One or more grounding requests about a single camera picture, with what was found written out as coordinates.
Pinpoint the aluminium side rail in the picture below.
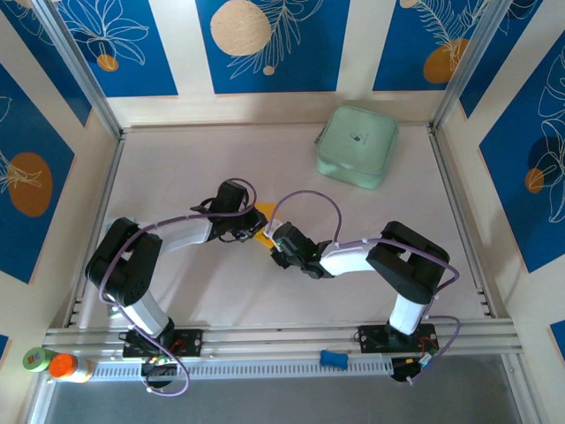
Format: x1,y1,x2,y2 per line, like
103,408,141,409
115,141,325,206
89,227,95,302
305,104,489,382
426,125,499,320
61,130,129,329

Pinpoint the orange cap bottle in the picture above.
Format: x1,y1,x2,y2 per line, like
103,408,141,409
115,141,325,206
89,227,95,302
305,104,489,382
48,352,96,383

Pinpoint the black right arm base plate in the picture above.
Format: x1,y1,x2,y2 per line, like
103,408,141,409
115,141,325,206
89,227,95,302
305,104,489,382
358,324,438,354

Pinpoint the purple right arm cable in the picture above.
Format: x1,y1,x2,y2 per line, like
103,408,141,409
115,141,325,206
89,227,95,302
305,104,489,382
267,189,463,385

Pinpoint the aluminium cross rail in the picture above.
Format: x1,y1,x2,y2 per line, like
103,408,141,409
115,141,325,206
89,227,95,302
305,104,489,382
41,318,524,360

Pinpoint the aluminium frame post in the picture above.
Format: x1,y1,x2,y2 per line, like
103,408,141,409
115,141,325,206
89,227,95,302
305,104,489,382
431,0,516,133
33,0,124,139

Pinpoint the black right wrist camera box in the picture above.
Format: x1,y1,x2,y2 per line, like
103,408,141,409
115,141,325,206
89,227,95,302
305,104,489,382
266,218,320,262

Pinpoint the small green circuit board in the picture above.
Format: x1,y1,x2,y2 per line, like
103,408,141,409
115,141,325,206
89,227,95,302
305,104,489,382
140,354,180,367
392,352,441,376

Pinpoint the green tape roll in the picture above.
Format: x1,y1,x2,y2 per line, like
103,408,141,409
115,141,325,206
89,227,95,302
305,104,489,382
21,346,58,375

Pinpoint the mint green zip pouch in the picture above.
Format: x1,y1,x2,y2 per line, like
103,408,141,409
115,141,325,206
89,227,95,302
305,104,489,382
313,104,401,190

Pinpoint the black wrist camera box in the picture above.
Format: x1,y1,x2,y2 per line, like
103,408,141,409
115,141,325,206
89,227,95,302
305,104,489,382
266,218,320,262
215,178,249,212

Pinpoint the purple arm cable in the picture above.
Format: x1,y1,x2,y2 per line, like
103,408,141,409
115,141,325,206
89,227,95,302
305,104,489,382
97,178,260,396
267,189,463,385

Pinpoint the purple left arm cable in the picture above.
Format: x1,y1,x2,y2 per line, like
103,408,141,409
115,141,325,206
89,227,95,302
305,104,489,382
97,178,260,396

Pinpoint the grey slotted cable duct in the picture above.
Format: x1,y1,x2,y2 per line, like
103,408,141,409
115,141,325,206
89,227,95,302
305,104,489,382
90,356,395,379

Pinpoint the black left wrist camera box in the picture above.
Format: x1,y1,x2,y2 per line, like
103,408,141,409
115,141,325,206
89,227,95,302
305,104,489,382
215,178,249,212

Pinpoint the yellow cloth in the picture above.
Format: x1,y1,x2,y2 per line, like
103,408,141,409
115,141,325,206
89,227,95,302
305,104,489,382
253,201,278,249

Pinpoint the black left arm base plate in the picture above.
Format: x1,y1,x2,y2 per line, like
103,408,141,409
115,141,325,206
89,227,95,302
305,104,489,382
122,329,204,360

